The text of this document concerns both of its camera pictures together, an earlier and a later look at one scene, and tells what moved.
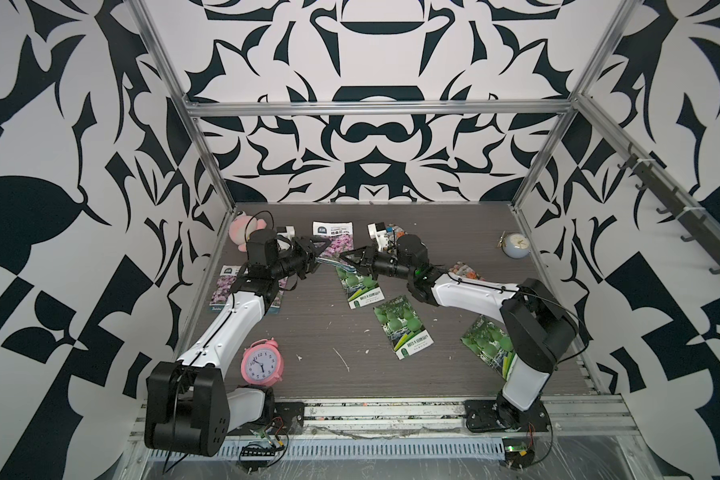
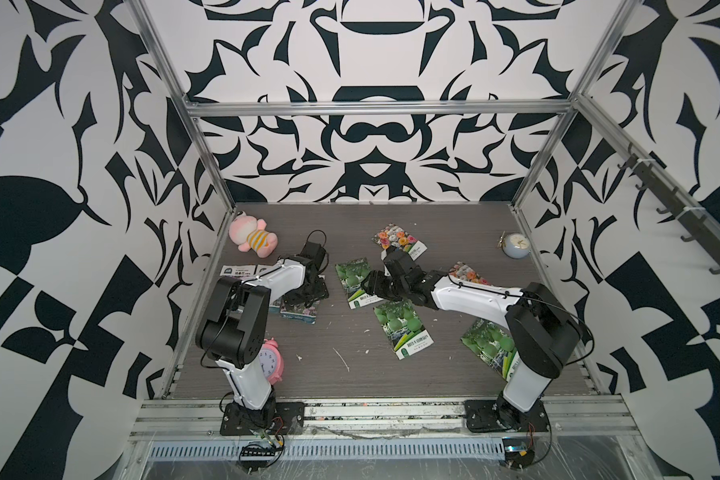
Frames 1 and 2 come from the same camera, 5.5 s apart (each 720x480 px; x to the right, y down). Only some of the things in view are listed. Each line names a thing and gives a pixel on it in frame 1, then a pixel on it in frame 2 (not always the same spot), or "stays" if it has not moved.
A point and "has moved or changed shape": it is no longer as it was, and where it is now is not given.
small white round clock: x=516 y=245 stays
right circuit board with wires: x=519 y=452 stays
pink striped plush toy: x=242 y=226 stays
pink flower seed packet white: x=341 y=234 → x=306 y=315
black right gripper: x=368 y=263 → x=372 y=284
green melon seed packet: x=402 y=327 stays
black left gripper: x=306 y=254 → x=320 y=291
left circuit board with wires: x=256 y=457 stays
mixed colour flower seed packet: x=395 y=232 has moved or changed shape
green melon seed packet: x=492 y=342 stays
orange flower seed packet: x=465 y=270 stays
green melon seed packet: x=360 y=289 stays
